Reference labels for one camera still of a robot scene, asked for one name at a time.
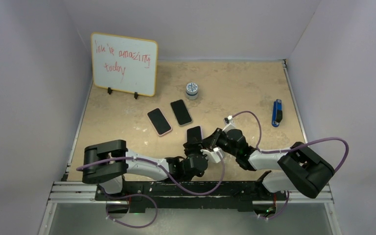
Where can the purple phone black screen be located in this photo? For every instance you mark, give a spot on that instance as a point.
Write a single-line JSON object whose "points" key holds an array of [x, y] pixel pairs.
{"points": [[194, 134]]}

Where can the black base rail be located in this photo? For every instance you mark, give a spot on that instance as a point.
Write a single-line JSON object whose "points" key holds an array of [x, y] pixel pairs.
{"points": [[243, 196]]}

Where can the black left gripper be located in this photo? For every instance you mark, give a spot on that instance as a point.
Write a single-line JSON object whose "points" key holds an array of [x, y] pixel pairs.
{"points": [[195, 147]]}

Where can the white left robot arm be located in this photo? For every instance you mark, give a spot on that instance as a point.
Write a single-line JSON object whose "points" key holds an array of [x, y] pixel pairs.
{"points": [[106, 163]]}

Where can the orange framed whiteboard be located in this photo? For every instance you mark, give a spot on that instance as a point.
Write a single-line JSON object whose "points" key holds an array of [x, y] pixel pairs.
{"points": [[124, 64]]}

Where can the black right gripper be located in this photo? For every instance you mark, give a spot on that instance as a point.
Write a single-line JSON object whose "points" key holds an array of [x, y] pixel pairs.
{"points": [[212, 140]]}

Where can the blue black stapler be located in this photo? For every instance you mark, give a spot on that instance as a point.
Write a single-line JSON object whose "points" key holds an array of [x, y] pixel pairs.
{"points": [[277, 114]]}

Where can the small black phone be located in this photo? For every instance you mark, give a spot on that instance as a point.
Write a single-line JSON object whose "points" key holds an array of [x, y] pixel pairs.
{"points": [[159, 122]]}

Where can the phone in pink case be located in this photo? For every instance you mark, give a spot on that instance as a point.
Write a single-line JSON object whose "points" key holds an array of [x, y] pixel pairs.
{"points": [[181, 112]]}

